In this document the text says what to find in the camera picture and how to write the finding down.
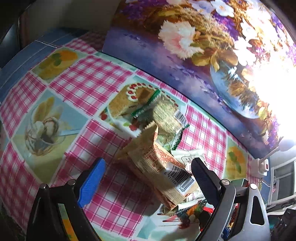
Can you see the checkered picture tablecloth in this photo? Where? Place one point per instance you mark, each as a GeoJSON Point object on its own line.
{"type": "Point", "coordinates": [67, 68]}

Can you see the pale green snack sachet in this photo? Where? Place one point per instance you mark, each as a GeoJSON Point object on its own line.
{"type": "Point", "coordinates": [186, 157]}

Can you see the green white snack packet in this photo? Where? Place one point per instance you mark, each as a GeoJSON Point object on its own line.
{"type": "Point", "coordinates": [185, 217]}

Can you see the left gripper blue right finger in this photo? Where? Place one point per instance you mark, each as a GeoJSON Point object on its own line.
{"type": "Point", "coordinates": [239, 212]}

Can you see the floral painting canvas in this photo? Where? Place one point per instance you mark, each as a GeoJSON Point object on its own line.
{"type": "Point", "coordinates": [234, 59]}

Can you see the white tray with teal rim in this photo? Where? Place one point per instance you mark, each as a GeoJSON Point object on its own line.
{"type": "Point", "coordinates": [152, 227]}

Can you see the clear green cracker packet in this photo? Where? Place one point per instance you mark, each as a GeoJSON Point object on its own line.
{"type": "Point", "coordinates": [167, 116]}

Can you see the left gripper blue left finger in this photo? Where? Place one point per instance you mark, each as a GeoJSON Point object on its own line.
{"type": "Point", "coordinates": [57, 212]}

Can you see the beige brown snack packet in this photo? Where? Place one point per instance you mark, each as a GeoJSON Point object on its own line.
{"type": "Point", "coordinates": [154, 165]}

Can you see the white lamp with base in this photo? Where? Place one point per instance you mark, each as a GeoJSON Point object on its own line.
{"type": "Point", "coordinates": [260, 167]}

